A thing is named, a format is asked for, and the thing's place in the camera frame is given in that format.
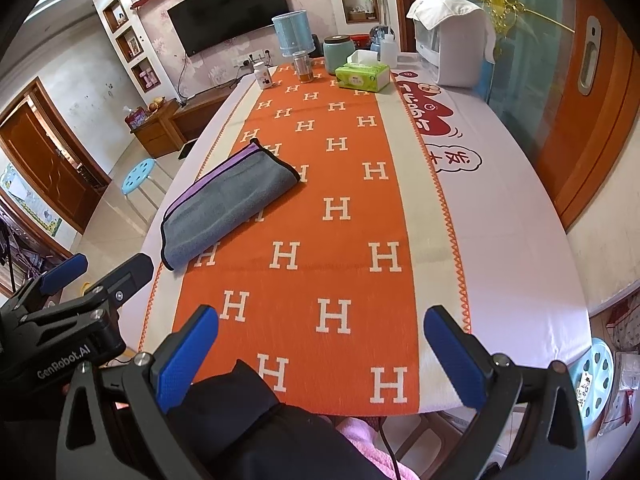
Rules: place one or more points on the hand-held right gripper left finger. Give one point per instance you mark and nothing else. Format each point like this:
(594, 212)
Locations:
(192, 352)

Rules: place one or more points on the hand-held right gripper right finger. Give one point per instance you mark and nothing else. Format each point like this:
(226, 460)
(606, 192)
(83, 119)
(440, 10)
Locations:
(456, 366)

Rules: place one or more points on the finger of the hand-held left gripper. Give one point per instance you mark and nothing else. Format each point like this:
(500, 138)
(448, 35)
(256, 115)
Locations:
(125, 276)
(62, 273)

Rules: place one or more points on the grey towel with purple edge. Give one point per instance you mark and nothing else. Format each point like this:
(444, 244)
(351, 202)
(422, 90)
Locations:
(227, 205)

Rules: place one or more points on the person's dark trousers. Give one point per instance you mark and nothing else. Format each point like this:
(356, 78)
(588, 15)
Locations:
(250, 425)

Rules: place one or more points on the light blue round stool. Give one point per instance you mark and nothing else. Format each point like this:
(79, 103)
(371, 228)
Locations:
(595, 380)
(139, 175)

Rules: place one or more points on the brown wooden door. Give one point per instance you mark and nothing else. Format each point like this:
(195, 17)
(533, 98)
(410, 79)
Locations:
(45, 160)

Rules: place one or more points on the pink cloth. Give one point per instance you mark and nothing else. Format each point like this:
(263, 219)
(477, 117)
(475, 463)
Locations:
(362, 440)

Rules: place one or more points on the white printed tablecloth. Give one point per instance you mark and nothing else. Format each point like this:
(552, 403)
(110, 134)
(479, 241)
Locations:
(505, 220)

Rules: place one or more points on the wooden television cabinet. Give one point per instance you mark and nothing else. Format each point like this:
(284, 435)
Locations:
(167, 127)

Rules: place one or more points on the pink packet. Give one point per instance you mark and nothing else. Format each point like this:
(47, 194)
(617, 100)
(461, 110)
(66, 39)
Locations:
(136, 119)

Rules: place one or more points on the orange letter-print blanket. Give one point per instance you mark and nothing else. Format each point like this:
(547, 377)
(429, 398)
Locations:
(320, 240)

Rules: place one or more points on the white niche shelving unit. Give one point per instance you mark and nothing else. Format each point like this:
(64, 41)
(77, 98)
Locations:
(127, 42)

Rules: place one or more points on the white pill bottle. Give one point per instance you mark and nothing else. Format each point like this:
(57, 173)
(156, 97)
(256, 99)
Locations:
(262, 76)

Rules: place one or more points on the metal lidded jar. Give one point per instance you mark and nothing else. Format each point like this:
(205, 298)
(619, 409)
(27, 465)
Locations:
(303, 66)

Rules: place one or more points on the orange wooden door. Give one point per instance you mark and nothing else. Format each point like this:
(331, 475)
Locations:
(590, 125)

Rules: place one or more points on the light blue cylindrical container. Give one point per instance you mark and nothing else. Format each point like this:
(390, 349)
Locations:
(294, 32)

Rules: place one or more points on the green tissue box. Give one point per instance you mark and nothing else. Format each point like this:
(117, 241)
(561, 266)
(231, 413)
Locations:
(362, 77)

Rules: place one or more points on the teal canister with black lid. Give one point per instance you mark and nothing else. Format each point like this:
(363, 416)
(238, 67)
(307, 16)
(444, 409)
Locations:
(339, 56)

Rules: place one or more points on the white water dispenser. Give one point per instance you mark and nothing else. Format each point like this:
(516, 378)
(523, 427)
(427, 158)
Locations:
(457, 52)

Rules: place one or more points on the white plastic bottle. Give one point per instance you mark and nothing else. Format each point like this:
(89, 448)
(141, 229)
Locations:
(388, 50)

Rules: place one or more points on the red bowl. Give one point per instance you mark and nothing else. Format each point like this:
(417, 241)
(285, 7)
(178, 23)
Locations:
(362, 40)

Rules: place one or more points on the white cloth cover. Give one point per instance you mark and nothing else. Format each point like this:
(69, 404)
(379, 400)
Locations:
(442, 10)

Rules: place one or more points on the black wall television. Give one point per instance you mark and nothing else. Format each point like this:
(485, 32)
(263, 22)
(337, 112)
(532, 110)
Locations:
(230, 7)

